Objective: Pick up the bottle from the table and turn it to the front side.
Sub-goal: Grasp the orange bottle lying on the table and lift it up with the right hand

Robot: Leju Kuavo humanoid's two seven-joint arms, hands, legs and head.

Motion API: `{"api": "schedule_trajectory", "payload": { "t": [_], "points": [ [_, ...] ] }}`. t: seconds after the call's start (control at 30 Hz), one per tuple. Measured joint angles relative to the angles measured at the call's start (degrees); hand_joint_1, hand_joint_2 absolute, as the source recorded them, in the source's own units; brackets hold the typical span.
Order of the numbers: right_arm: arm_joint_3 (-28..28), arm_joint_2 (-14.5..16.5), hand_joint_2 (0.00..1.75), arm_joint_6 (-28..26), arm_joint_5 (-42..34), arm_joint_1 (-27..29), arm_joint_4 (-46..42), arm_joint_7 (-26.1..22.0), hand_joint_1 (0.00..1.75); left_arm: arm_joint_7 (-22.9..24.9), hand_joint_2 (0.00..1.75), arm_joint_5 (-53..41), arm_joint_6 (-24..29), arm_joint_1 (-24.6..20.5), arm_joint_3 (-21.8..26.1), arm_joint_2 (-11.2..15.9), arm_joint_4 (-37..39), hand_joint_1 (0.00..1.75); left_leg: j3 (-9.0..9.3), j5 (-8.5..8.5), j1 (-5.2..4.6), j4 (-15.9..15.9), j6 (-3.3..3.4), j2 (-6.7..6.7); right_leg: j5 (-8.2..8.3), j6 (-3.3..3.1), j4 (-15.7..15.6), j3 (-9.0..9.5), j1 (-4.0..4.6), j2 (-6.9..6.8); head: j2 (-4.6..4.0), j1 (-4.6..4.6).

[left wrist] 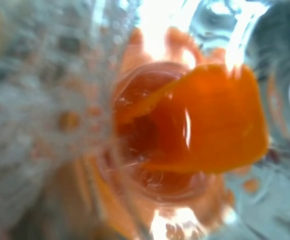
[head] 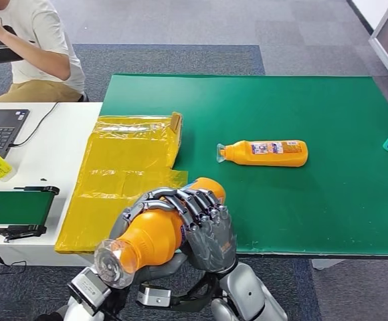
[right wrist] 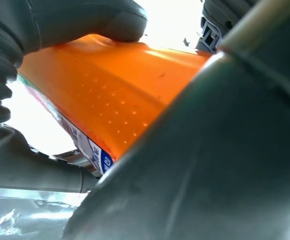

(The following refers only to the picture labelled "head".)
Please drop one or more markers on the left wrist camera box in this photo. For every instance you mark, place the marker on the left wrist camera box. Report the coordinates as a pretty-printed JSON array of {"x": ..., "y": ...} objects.
[{"x": 88, "y": 285}]

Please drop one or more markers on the person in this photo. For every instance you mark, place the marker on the person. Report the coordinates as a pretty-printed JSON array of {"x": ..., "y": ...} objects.
[{"x": 47, "y": 31}]

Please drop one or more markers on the yellow film wrapped cardboard box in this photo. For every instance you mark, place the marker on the yellow film wrapped cardboard box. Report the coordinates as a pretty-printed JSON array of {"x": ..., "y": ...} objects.
[{"x": 113, "y": 177}]

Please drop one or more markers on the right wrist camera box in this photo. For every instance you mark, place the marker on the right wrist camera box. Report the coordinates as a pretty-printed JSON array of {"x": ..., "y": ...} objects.
[{"x": 153, "y": 296}]

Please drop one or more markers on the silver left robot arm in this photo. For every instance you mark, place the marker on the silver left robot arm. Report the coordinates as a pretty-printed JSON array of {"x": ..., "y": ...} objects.
[{"x": 77, "y": 315}]

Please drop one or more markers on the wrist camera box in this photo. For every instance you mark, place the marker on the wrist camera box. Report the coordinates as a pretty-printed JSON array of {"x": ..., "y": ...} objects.
[
  {"x": 153, "y": 296},
  {"x": 88, "y": 285}
]

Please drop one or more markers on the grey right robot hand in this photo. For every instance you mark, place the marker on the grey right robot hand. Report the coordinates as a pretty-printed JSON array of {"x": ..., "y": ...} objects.
[{"x": 210, "y": 239}]

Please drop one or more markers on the white table foot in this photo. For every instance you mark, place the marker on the white table foot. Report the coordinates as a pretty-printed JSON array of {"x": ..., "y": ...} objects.
[{"x": 327, "y": 263}]

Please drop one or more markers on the green table mat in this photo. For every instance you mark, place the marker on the green table mat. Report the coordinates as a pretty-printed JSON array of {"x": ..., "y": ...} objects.
[{"x": 264, "y": 102}]

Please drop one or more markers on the orange bottle with clear cap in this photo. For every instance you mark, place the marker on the orange bottle with clear cap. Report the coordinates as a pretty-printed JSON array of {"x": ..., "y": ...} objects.
[
  {"x": 264, "y": 156},
  {"x": 150, "y": 239}
]

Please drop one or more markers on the white table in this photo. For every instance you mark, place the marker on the white table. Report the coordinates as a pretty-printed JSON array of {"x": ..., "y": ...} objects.
[{"x": 63, "y": 146}]

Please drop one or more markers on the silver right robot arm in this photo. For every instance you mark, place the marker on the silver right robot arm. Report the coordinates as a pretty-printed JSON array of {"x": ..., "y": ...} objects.
[{"x": 247, "y": 292}]

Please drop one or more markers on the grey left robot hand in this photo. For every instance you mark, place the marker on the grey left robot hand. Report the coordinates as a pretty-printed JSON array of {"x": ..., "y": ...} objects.
[{"x": 160, "y": 271}]

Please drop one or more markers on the green belt conveyor black frame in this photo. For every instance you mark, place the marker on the green belt conveyor black frame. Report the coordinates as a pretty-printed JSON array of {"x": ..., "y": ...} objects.
[{"x": 13, "y": 207}]

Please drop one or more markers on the dark grey laptop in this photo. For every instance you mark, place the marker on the dark grey laptop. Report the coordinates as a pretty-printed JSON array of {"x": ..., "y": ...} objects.
[{"x": 0, "y": 128}]

